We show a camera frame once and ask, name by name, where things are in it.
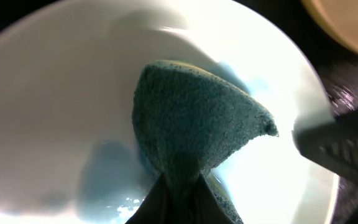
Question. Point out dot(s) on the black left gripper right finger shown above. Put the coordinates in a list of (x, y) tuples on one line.
[(207, 209)]

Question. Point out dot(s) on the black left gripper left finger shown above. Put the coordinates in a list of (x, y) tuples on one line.
[(154, 208)]

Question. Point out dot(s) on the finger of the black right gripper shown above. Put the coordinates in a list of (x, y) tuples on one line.
[(333, 145)]

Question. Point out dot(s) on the green yellow sponge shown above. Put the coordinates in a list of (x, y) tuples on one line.
[(188, 121)]

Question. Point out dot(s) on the yellow plate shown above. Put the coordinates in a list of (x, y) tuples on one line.
[(338, 18)]

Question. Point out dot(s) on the white plate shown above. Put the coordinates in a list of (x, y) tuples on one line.
[(67, 77)]

